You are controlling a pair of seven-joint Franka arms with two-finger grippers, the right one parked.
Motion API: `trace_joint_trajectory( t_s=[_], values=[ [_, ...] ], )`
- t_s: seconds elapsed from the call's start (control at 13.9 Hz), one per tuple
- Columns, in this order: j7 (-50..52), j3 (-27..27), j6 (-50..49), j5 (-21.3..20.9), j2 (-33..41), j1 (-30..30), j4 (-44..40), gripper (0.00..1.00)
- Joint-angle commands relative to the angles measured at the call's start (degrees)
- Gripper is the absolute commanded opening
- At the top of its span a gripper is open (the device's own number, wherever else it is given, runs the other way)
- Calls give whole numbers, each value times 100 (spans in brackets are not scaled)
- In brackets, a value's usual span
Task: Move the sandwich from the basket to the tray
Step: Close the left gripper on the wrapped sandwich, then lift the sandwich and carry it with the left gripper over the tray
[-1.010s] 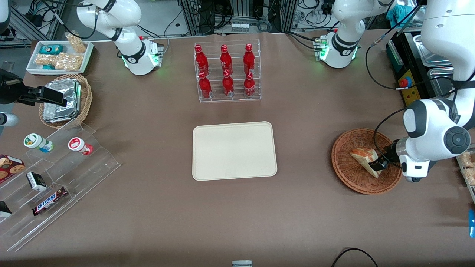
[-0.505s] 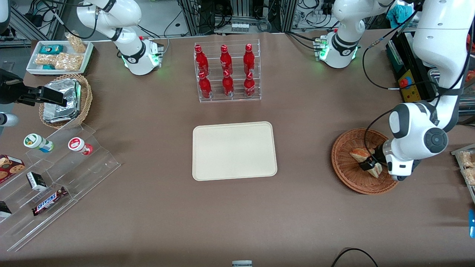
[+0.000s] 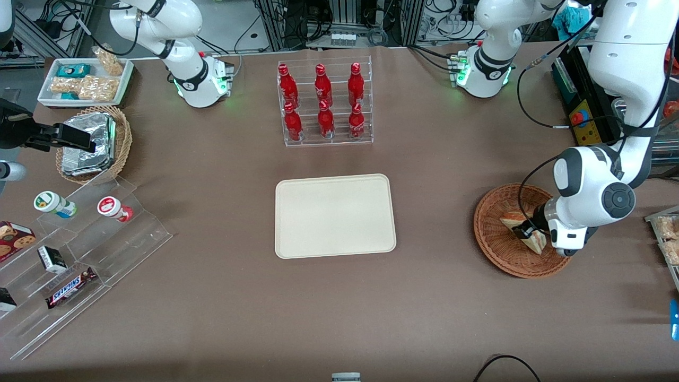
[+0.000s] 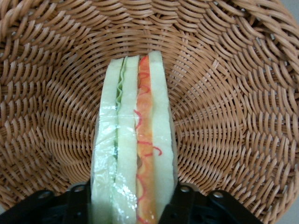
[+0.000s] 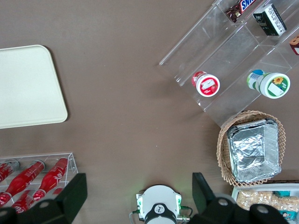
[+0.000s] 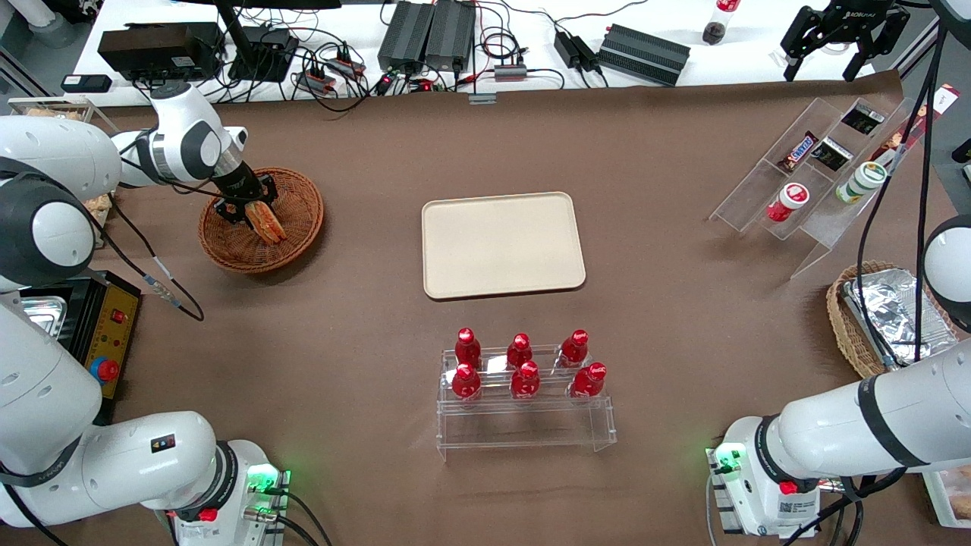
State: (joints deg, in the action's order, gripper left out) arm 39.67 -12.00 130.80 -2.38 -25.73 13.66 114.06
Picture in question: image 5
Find white rectangular snack tray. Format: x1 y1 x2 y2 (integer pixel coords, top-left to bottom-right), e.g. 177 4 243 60
230 183 299 224

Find clear acrylic bottle rack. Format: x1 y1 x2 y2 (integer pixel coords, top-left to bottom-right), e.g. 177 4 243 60
0 152 78 210

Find red cola bottle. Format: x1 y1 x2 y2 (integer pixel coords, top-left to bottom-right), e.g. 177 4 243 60
10 190 36 215
32 158 70 202
0 161 45 206
0 158 20 184

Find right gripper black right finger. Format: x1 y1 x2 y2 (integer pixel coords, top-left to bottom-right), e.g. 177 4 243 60
186 172 290 224

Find clear acrylic stepped stand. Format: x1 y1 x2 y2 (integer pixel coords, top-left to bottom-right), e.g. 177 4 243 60
159 0 299 128

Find aluminium foil container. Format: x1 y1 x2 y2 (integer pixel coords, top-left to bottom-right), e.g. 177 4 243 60
226 118 282 183

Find Snickers chocolate bar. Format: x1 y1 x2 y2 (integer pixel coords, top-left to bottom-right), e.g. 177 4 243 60
225 0 257 23

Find light tan wicker basket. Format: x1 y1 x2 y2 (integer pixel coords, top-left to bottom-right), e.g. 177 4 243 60
217 110 286 187

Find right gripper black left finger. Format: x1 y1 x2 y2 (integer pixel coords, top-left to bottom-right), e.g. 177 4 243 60
0 172 88 224

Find small teal snack packet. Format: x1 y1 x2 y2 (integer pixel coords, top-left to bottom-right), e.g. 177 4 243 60
273 190 293 197

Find cream plastic tray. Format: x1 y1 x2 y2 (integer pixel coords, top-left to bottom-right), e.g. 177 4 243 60
0 44 68 129

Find red lidded yogurt cup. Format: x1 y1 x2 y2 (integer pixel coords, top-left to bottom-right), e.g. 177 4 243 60
192 71 221 97

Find small black white box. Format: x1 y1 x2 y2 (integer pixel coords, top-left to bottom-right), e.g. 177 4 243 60
253 3 287 37

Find green lidded yogurt cup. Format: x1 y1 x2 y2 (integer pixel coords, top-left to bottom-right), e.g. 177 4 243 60
246 69 291 99

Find rice cracker bag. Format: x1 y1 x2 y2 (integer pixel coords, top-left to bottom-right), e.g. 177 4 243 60
236 189 277 210
275 195 299 211

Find cookie box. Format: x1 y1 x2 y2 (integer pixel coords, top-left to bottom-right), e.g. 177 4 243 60
289 34 299 56

